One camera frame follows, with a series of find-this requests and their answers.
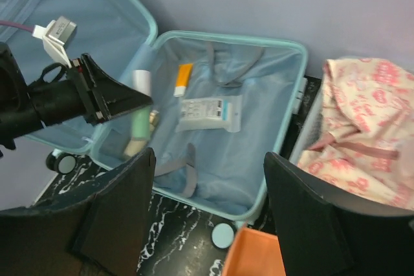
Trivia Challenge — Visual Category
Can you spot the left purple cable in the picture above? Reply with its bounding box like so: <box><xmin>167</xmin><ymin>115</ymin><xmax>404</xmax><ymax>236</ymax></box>
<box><xmin>0</xmin><ymin>19</ymin><xmax>36</xmax><ymax>33</ymax></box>

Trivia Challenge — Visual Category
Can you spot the white perforated plastic basket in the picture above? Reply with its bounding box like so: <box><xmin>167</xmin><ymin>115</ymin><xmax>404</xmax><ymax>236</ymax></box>
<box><xmin>288</xmin><ymin>56</ymin><xmax>414</xmax><ymax>167</ymax></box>

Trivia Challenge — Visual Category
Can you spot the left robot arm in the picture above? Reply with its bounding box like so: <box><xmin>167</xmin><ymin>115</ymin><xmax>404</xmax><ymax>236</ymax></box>
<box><xmin>1</xmin><ymin>43</ymin><xmax>153</xmax><ymax>150</ymax></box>

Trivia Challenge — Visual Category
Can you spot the frosted gold-collar pump bottle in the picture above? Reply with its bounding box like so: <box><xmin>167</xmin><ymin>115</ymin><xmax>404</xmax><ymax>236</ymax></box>
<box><xmin>149</xmin><ymin>110</ymin><xmax>160</xmax><ymax>133</ymax></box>

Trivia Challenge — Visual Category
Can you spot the white toiletry pack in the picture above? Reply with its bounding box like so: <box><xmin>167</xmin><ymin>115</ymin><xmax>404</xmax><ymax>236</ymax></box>
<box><xmin>176</xmin><ymin>95</ymin><xmax>243</xmax><ymax>133</ymax></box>

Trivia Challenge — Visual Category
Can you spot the black marble pattern mat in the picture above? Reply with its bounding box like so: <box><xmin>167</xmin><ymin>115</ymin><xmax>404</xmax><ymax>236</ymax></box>
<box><xmin>38</xmin><ymin>76</ymin><xmax>321</xmax><ymax>275</ymax></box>

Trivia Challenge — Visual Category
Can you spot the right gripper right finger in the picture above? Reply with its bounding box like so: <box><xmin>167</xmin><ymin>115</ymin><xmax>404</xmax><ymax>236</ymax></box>
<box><xmin>264</xmin><ymin>153</ymin><xmax>413</xmax><ymax>275</ymax></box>

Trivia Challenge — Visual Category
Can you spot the cream pink-print cloth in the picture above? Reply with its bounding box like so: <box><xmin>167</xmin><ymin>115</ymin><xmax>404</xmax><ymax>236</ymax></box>
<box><xmin>298</xmin><ymin>58</ymin><xmax>413</xmax><ymax>210</ymax></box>

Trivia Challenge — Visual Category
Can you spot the pale green tube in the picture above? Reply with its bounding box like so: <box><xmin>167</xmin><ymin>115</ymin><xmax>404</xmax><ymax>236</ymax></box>
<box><xmin>131</xmin><ymin>106</ymin><xmax>151</xmax><ymax>141</ymax></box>

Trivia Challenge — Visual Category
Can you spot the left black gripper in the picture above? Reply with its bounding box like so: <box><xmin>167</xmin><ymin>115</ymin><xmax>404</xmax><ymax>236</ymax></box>
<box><xmin>28</xmin><ymin>54</ymin><xmax>153</xmax><ymax>126</ymax></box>

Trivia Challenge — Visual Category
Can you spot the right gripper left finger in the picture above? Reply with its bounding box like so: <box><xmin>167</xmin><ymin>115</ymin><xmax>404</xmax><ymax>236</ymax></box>
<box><xmin>1</xmin><ymin>148</ymin><xmax>156</xmax><ymax>275</ymax></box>

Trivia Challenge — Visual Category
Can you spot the white cylindrical lotion bottle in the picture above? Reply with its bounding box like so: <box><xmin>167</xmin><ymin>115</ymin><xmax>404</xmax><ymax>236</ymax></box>
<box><xmin>132</xmin><ymin>70</ymin><xmax>151</xmax><ymax>96</ymax></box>

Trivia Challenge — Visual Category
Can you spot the light blue hard-shell suitcase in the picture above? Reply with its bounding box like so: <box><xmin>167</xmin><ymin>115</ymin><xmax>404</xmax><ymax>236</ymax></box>
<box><xmin>1</xmin><ymin>0</ymin><xmax>308</xmax><ymax>223</ymax></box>

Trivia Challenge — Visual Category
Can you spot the white round drum box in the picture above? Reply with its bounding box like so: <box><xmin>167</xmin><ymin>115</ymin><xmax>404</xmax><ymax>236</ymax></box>
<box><xmin>221</xmin><ymin>226</ymin><xmax>287</xmax><ymax>276</ymax></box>

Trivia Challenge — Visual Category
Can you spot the orange tube white cap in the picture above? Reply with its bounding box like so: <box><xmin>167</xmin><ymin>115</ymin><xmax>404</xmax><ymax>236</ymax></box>
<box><xmin>173</xmin><ymin>63</ymin><xmax>193</xmax><ymax>97</ymax></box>

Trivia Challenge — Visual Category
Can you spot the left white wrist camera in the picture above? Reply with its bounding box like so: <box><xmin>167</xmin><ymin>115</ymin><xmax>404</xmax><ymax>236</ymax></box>
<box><xmin>32</xmin><ymin>16</ymin><xmax>77</xmax><ymax>68</ymax></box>

